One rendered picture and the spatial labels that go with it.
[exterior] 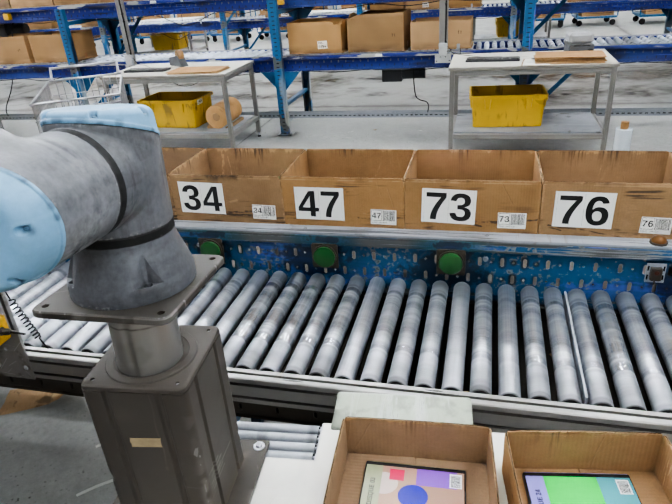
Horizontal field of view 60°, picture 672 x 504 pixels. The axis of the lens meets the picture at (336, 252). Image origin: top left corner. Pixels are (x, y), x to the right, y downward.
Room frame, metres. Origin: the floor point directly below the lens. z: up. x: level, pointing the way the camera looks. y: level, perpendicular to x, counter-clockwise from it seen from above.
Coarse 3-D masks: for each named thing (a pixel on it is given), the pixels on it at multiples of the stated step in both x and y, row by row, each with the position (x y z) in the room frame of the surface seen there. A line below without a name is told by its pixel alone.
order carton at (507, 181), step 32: (416, 160) 1.90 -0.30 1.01; (448, 160) 1.87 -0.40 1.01; (480, 160) 1.85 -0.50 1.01; (512, 160) 1.82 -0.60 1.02; (416, 192) 1.62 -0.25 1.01; (480, 192) 1.57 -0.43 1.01; (512, 192) 1.54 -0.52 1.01; (416, 224) 1.62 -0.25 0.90; (448, 224) 1.59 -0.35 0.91; (480, 224) 1.57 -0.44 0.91
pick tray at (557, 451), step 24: (528, 432) 0.79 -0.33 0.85; (552, 432) 0.78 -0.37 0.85; (576, 432) 0.78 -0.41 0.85; (600, 432) 0.77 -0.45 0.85; (624, 432) 0.77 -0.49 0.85; (648, 432) 0.76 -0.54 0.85; (504, 456) 0.78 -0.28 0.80; (528, 456) 0.79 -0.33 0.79; (552, 456) 0.78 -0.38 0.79; (576, 456) 0.78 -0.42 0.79; (600, 456) 0.77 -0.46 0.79; (624, 456) 0.77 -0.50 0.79; (648, 456) 0.76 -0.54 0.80; (504, 480) 0.76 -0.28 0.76; (648, 480) 0.74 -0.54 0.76
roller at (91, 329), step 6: (90, 324) 1.43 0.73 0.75; (96, 324) 1.43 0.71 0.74; (102, 324) 1.45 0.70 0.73; (84, 330) 1.40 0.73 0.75; (90, 330) 1.41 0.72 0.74; (96, 330) 1.42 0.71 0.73; (78, 336) 1.37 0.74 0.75; (84, 336) 1.38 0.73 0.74; (90, 336) 1.39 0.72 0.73; (72, 342) 1.34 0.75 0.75; (78, 342) 1.35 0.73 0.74; (84, 342) 1.36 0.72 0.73; (66, 348) 1.33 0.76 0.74; (72, 348) 1.32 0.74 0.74; (78, 348) 1.34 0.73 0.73
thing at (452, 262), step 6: (444, 258) 1.52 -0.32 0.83; (450, 258) 1.51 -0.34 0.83; (456, 258) 1.51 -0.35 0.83; (444, 264) 1.52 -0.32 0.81; (450, 264) 1.51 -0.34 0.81; (456, 264) 1.51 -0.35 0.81; (462, 264) 1.51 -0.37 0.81; (444, 270) 1.52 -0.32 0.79; (450, 270) 1.51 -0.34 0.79; (456, 270) 1.51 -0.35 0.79
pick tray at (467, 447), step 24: (360, 432) 0.86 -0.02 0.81; (384, 432) 0.85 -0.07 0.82; (408, 432) 0.84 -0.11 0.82; (432, 432) 0.83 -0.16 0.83; (456, 432) 0.82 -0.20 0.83; (480, 432) 0.81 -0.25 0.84; (336, 456) 0.77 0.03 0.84; (360, 456) 0.85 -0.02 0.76; (384, 456) 0.84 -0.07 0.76; (408, 456) 0.84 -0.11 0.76; (432, 456) 0.83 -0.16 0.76; (456, 456) 0.82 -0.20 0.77; (480, 456) 0.81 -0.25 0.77; (336, 480) 0.75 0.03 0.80; (360, 480) 0.79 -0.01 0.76; (480, 480) 0.77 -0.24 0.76
